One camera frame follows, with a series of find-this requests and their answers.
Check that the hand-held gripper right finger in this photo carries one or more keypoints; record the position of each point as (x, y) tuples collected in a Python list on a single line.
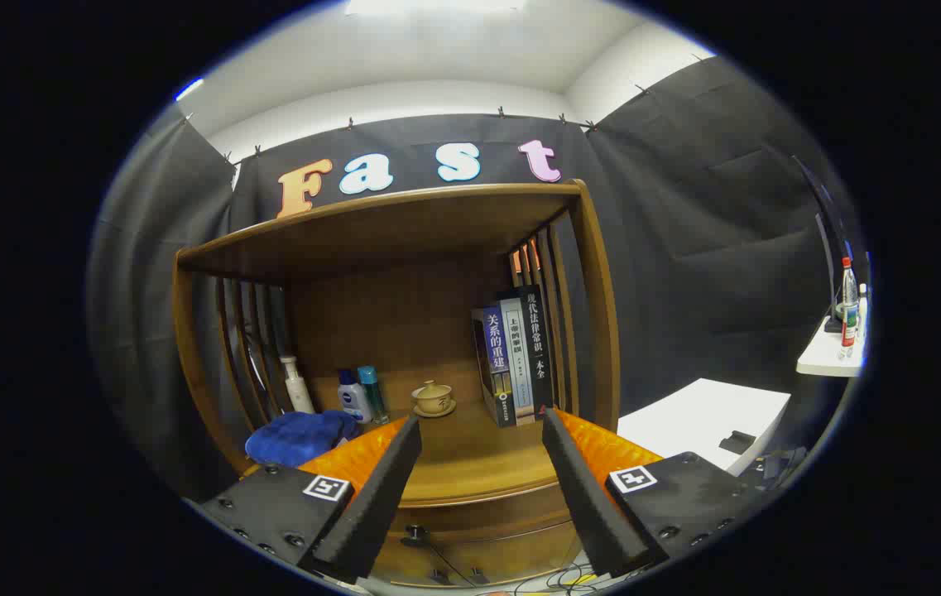
[(594, 505)]

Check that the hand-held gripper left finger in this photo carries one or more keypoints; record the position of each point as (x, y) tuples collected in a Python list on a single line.
[(375, 505)]

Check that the wooden countertop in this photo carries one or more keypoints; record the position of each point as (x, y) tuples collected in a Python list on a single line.
[(470, 455)]

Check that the white box cabinet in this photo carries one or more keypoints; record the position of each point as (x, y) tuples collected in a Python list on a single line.
[(702, 414)]

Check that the wooden cabinet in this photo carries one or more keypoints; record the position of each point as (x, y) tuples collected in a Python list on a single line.
[(404, 314)]

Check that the blue towel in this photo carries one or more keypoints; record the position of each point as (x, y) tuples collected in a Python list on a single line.
[(296, 439)]

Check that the white bottle with blue cap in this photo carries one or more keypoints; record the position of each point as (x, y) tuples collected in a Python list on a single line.
[(352, 401)]

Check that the teal bottle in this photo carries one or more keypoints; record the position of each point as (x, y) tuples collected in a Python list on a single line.
[(372, 393)]

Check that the beige lidded teacup with saucer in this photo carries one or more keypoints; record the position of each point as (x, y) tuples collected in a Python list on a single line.
[(434, 400)]

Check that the white pump bottle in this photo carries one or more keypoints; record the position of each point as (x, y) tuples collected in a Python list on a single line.
[(298, 393)]

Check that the black tray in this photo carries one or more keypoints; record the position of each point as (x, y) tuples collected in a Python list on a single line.
[(736, 442)]

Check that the pale spine book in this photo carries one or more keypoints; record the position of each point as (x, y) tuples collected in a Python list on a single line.
[(516, 348)]

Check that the blue spine book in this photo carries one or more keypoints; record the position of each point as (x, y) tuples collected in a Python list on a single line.
[(495, 356)]

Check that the white side table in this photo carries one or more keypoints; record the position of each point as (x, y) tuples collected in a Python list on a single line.
[(822, 356)]

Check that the red capped bottle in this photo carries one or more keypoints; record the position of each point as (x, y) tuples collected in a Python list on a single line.
[(849, 306)]

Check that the clear bottle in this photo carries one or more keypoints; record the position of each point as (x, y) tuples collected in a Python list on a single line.
[(862, 319)]

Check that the ceiling light panel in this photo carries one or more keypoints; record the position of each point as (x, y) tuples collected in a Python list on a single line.
[(437, 7)]

